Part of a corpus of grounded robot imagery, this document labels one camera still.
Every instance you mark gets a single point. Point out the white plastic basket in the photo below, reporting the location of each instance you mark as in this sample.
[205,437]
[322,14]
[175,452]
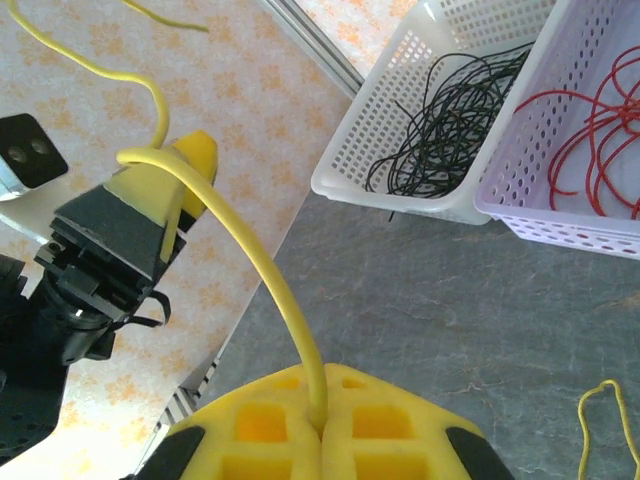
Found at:
[360,125]

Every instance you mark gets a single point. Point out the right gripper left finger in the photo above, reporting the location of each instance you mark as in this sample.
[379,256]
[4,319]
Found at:
[240,445]

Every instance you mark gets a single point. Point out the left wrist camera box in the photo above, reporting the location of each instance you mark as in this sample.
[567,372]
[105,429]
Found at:
[30,155]

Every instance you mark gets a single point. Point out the left aluminium post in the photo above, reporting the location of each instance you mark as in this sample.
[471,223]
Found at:
[320,45]

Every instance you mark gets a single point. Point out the left aluminium side rail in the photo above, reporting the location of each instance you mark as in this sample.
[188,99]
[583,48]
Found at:
[187,400]

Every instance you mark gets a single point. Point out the lilac plastic basket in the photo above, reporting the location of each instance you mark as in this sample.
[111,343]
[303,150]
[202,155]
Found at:
[550,235]

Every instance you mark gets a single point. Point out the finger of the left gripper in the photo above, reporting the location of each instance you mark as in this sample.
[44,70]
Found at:
[125,225]
[200,165]

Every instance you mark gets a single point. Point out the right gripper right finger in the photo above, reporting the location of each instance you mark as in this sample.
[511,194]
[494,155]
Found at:
[400,445]

